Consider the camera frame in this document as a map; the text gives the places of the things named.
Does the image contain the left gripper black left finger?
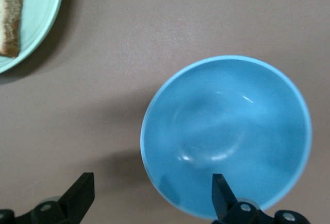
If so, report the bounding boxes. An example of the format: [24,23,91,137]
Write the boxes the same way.
[0,172,95,224]

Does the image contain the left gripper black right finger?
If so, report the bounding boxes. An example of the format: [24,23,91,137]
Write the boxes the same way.
[211,174,310,224]

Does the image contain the blue bowl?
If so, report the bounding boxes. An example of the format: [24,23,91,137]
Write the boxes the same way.
[140,55,313,221]

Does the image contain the bread slice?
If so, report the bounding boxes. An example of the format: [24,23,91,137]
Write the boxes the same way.
[0,0,26,59]

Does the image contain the light green plate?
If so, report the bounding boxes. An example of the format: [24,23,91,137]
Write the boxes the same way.
[0,0,64,75]

